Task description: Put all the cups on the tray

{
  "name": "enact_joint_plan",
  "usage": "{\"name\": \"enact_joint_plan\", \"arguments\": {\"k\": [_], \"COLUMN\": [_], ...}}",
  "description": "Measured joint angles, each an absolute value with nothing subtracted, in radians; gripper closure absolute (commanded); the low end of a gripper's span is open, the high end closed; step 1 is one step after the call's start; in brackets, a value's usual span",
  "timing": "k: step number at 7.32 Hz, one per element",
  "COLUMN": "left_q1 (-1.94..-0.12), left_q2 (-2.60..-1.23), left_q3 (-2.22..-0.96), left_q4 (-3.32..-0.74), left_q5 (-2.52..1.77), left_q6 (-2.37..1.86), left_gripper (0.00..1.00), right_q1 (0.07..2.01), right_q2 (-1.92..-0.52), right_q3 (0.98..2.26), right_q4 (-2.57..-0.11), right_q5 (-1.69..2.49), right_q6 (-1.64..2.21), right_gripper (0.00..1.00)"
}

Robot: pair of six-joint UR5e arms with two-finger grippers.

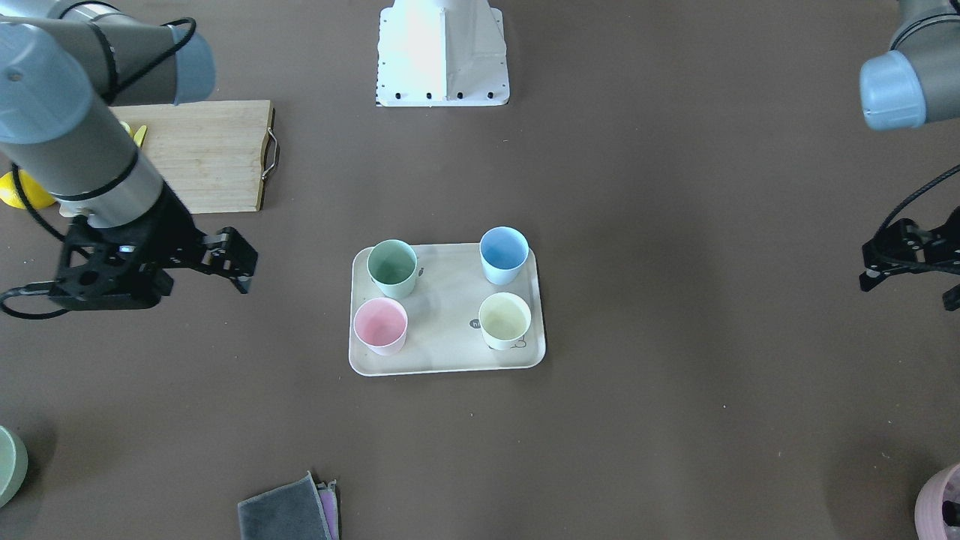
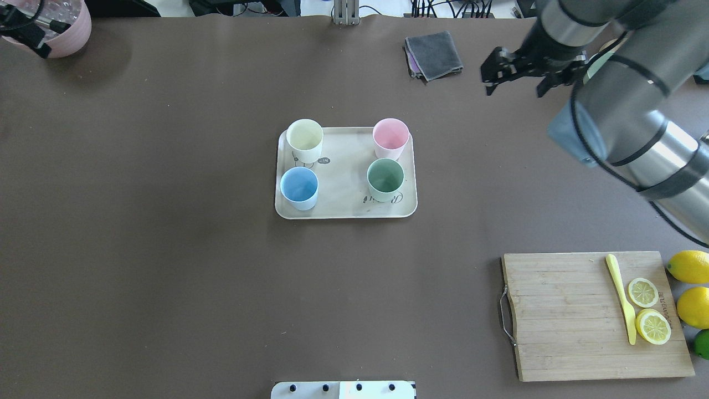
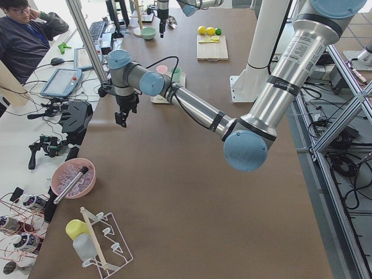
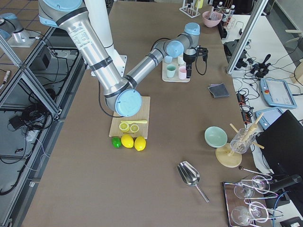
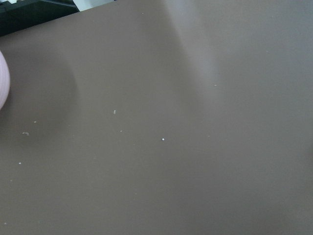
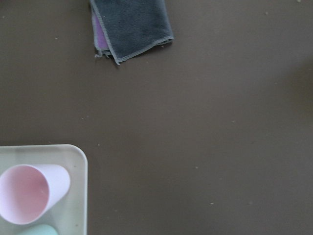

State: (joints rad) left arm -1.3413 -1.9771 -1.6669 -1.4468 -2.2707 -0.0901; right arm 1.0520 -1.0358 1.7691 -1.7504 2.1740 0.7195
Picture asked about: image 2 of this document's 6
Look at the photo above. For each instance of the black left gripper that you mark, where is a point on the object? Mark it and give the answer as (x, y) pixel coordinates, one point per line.
(29, 29)

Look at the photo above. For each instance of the purple folded cloth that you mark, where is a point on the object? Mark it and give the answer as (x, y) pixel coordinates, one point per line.
(413, 66)

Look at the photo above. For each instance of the lemon slice upper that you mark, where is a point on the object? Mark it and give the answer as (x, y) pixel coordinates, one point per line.
(642, 292)

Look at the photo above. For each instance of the bamboo cutting board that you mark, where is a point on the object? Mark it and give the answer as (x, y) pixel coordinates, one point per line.
(567, 322)

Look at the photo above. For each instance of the cream plastic cup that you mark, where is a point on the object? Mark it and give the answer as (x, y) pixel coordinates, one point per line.
(305, 137)

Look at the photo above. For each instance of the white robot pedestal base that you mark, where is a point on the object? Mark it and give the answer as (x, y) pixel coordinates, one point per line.
(345, 389)

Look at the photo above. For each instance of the green plastic cup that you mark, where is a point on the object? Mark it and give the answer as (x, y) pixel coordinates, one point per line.
(385, 177)

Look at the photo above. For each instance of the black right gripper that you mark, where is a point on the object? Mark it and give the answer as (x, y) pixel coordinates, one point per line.
(533, 51)

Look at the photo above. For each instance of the yellow lemon middle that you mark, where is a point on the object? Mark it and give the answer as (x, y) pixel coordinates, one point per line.
(692, 307)

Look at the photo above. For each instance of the grey folded cloth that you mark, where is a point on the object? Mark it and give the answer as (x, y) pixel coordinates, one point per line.
(436, 54)

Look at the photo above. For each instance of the lemon slice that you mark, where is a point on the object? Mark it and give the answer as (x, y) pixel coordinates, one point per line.
(642, 292)
(653, 327)

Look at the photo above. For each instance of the green lime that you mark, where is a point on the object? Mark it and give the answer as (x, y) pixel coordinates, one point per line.
(701, 344)

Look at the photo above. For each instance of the pink plastic cup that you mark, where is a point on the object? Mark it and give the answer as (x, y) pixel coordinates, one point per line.
(390, 137)

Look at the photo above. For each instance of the yellow lemon near board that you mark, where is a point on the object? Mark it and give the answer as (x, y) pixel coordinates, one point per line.
(689, 266)

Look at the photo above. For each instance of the pink ice bowl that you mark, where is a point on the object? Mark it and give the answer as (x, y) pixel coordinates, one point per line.
(64, 44)

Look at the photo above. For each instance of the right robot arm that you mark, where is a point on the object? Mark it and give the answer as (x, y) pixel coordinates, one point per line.
(624, 58)

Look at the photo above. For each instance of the green bowl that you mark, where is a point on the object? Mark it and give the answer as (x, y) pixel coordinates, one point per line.
(594, 66)

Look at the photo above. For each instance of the lemon slice lower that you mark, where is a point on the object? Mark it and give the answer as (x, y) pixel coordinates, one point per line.
(653, 327)

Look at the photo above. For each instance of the yellow plastic knife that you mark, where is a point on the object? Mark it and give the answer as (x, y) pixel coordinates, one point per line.
(629, 313)

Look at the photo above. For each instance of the blue plastic cup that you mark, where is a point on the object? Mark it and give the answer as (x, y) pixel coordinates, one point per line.
(300, 187)

